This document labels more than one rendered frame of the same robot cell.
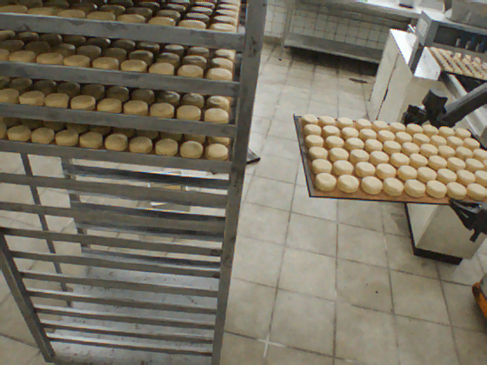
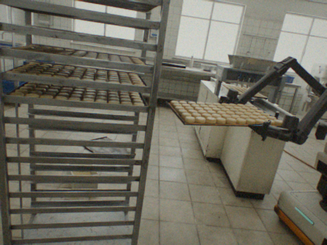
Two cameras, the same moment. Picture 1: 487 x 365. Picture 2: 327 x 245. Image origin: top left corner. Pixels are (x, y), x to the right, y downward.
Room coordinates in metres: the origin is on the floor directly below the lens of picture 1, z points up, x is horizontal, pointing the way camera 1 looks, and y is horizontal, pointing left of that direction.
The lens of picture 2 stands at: (-0.43, 0.16, 1.35)
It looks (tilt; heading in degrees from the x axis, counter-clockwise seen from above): 18 degrees down; 350
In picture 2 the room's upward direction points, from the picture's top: 8 degrees clockwise
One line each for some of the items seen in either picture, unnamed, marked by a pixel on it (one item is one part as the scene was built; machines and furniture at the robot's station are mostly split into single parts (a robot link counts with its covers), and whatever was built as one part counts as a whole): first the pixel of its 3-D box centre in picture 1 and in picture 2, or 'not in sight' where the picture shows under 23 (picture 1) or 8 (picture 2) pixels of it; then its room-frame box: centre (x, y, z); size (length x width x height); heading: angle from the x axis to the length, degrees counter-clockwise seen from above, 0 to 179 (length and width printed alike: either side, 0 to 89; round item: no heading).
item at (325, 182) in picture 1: (325, 182); (189, 119); (0.72, -0.18, 1.00); 0.05 x 0.05 x 0.02
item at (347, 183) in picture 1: (348, 183); (200, 120); (0.72, -0.23, 1.00); 0.05 x 0.05 x 0.02
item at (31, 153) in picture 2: (148, 195); (84, 155); (1.03, 0.37, 0.60); 0.64 x 0.03 x 0.03; 95
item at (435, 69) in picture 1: (420, 47); (218, 86); (2.83, -1.11, 0.88); 1.28 x 0.01 x 0.07; 173
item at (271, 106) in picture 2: not in sight; (253, 95); (2.43, -1.42, 0.87); 2.01 x 0.03 x 0.07; 173
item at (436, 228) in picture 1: (456, 169); (250, 144); (1.83, -1.20, 0.45); 0.70 x 0.34 x 0.90; 173
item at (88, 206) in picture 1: (150, 214); (84, 168); (1.03, 0.37, 0.51); 0.64 x 0.03 x 0.03; 95
